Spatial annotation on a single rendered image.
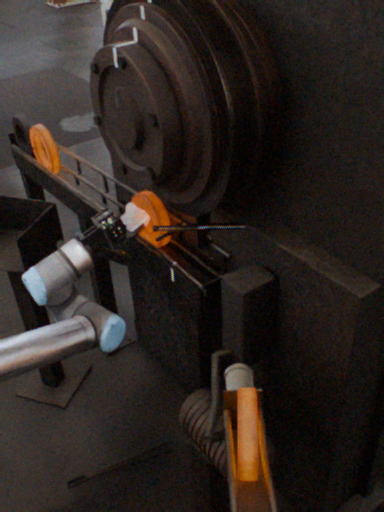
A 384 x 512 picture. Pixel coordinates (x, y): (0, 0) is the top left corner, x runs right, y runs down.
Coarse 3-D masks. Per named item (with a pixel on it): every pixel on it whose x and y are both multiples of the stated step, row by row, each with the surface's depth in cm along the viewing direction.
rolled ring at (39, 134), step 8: (32, 128) 195; (40, 128) 192; (32, 136) 199; (40, 136) 191; (48, 136) 191; (32, 144) 203; (40, 144) 203; (48, 144) 190; (40, 152) 204; (48, 152) 191; (56, 152) 192; (40, 160) 203; (48, 160) 204; (56, 160) 193; (48, 168) 198; (56, 168) 196
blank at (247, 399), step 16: (240, 400) 92; (256, 400) 92; (240, 416) 90; (256, 416) 89; (240, 432) 88; (256, 432) 88; (240, 448) 88; (256, 448) 88; (240, 464) 89; (256, 464) 88; (240, 480) 92; (256, 480) 92
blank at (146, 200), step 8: (144, 192) 143; (152, 192) 143; (136, 200) 145; (144, 200) 141; (152, 200) 140; (160, 200) 141; (144, 208) 143; (152, 208) 139; (160, 208) 140; (152, 216) 141; (160, 216) 139; (152, 224) 143; (160, 224) 139; (168, 224) 141; (144, 232) 149; (152, 232) 145; (160, 232) 141; (152, 240) 146; (160, 240) 142; (168, 240) 144
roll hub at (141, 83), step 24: (120, 48) 98; (144, 48) 99; (120, 72) 103; (144, 72) 95; (96, 96) 114; (120, 96) 103; (144, 96) 97; (168, 96) 96; (120, 120) 107; (144, 120) 103; (168, 120) 97; (120, 144) 115; (144, 144) 106; (168, 144) 99; (144, 168) 109; (168, 168) 104
